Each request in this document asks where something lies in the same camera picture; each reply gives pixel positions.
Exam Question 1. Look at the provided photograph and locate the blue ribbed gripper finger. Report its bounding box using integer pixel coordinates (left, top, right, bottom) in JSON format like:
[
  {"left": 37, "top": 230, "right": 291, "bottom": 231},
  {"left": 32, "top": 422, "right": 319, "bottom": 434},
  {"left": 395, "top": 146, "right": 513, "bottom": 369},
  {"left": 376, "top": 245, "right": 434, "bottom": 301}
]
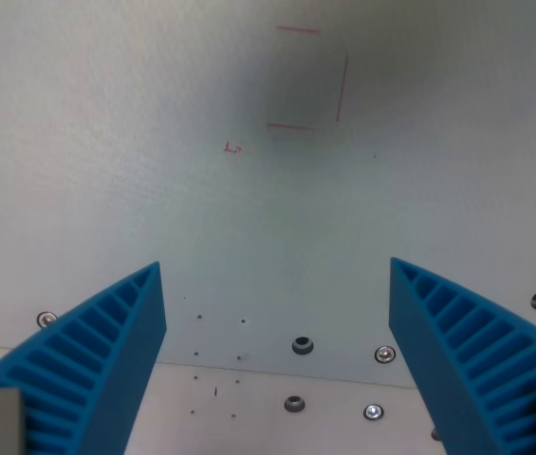
[
  {"left": 388, "top": 257, "right": 536, "bottom": 455},
  {"left": 0, "top": 261, "right": 168, "bottom": 455}
]

